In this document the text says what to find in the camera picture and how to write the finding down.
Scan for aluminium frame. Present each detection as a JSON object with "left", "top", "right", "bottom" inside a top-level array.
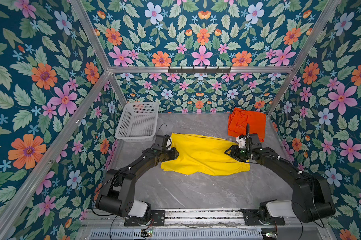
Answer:
[{"left": 0, "top": 1, "right": 327, "bottom": 240}]

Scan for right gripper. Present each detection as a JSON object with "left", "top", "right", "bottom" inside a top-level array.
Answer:
[{"left": 224, "top": 144, "right": 252, "bottom": 161}]

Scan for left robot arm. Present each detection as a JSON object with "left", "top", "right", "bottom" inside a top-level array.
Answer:
[{"left": 95, "top": 148, "right": 179, "bottom": 219}]

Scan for black hook rail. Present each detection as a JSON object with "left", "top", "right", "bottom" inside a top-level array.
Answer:
[{"left": 167, "top": 66, "right": 231, "bottom": 75}]

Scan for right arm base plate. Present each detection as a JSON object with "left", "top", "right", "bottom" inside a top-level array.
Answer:
[{"left": 240, "top": 209, "right": 286, "bottom": 226}]

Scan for white plastic basket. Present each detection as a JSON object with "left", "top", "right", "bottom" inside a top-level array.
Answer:
[{"left": 115, "top": 102, "right": 159, "bottom": 142}]

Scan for aluminium mounting rail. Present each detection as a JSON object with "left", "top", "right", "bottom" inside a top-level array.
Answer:
[{"left": 81, "top": 208, "right": 331, "bottom": 229}]

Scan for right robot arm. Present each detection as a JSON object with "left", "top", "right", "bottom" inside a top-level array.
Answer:
[{"left": 224, "top": 145, "right": 336, "bottom": 223}]

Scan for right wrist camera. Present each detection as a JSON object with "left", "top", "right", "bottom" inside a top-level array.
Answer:
[{"left": 236, "top": 124, "right": 261, "bottom": 152}]

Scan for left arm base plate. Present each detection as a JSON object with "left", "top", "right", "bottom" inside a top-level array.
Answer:
[{"left": 124, "top": 210, "right": 166, "bottom": 227}]

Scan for orange shorts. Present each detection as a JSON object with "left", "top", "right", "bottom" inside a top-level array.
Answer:
[{"left": 227, "top": 108, "right": 266, "bottom": 143}]

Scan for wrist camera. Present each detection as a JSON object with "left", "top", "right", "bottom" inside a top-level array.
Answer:
[
  {"left": 153, "top": 135, "right": 172, "bottom": 151},
  {"left": 236, "top": 124, "right": 261, "bottom": 152}
]

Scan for white vented cable duct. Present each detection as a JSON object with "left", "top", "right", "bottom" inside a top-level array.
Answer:
[{"left": 88, "top": 229, "right": 263, "bottom": 240}]

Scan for yellow shorts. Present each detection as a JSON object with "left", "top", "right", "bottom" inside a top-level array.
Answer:
[{"left": 160, "top": 133, "right": 250, "bottom": 176}]

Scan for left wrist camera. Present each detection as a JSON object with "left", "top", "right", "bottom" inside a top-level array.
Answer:
[{"left": 153, "top": 135, "right": 172, "bottom": 151}]

